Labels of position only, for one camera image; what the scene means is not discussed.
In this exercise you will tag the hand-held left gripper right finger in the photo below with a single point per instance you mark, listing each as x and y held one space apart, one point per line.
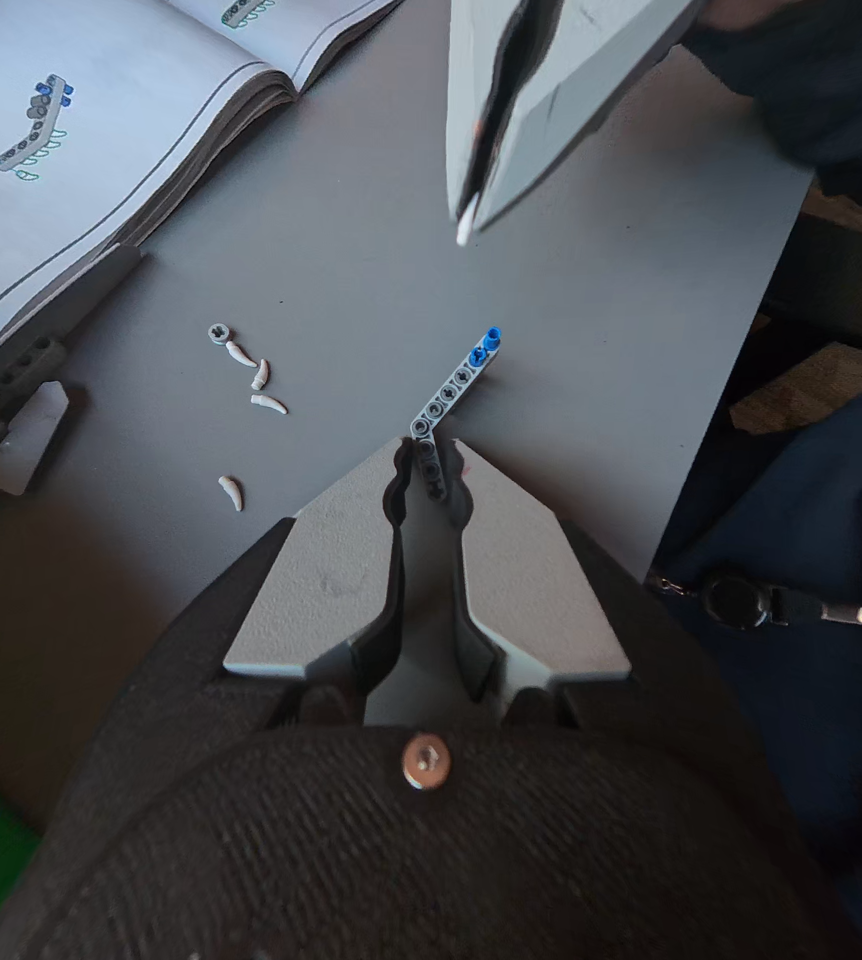
543 592

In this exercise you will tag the grey round lego bushing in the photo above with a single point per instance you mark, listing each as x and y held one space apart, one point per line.
210 339

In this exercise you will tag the white lego tooth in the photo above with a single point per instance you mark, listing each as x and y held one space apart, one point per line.
269 403
261 373
234 495
239 355
464 229

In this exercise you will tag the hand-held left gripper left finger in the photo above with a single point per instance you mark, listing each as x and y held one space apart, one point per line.
318 592

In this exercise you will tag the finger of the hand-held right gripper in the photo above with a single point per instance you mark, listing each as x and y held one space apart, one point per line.
468 75
588 75

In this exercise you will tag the grey angled lego beam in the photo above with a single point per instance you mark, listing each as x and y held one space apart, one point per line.
446 394

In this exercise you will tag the lego instruction booklet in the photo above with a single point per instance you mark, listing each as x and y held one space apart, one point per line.
100 187

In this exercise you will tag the person's right forearm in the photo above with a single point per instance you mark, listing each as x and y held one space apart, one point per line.
813 75

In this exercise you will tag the grey lego assembly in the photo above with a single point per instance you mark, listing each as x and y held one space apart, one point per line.
25 442

